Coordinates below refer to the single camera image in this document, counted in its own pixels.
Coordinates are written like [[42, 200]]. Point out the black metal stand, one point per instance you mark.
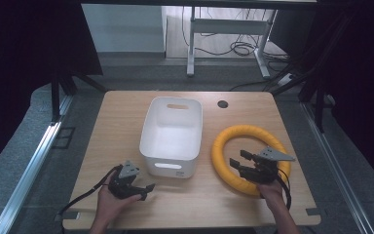
[[56, 97], [319, 110]]

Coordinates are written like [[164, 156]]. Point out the person's right hand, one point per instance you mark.
[[271, 193]]

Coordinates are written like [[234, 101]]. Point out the black curtain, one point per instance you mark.
[[19, 48], [363, 65]]

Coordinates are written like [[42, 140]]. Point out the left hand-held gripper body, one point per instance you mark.
[[122, 185]]

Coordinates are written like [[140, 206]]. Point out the white plastic basket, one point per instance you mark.
[[172, 139]]

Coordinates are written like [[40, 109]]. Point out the white metal desk frame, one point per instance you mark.
[[227, 26]]

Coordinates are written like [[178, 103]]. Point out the white power strip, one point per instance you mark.
[[285, 79]]

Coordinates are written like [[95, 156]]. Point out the person's left hand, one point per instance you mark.
[[110, 201]]

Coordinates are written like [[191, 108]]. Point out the aluminium floor rail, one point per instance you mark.
[[26, 175], [337, 169]]

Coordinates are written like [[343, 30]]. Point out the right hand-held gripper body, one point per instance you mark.
[[266, 165]]

